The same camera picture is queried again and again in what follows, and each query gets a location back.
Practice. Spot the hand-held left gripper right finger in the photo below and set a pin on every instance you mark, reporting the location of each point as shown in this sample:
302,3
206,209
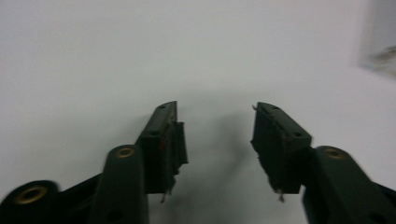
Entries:
286,155

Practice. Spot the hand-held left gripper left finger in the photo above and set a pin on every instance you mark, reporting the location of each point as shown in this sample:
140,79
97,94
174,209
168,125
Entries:
124,183

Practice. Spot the clear acrylic photo frame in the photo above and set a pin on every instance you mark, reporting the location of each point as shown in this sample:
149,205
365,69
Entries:
378,34

